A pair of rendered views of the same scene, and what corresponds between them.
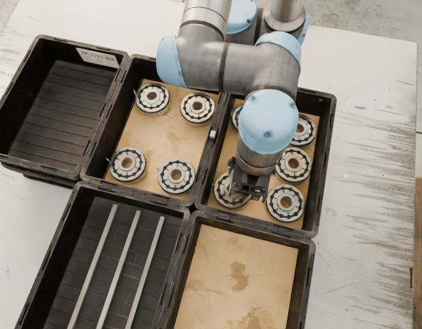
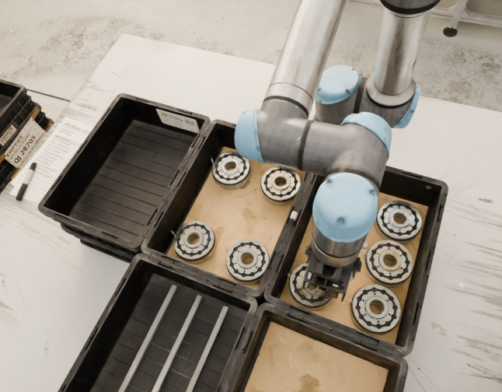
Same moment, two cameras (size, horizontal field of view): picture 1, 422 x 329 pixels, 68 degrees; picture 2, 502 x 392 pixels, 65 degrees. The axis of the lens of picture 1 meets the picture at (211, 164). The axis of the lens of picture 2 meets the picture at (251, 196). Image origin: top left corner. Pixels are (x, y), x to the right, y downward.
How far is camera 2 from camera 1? 0.09 m
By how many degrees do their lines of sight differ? 11
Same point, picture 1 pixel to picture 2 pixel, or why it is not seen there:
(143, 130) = (216, 204)
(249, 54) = (332, 134)
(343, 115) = (463, 208)
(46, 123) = (113, 186)
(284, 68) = (368, 152)
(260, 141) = (332, 227)
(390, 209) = not seen: outside the picture
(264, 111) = (339, 195)
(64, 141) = (130, 208)
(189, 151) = (265, 233)
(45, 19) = (128, 76)
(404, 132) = not seen: outside the picture
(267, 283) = not seen: outside the picture
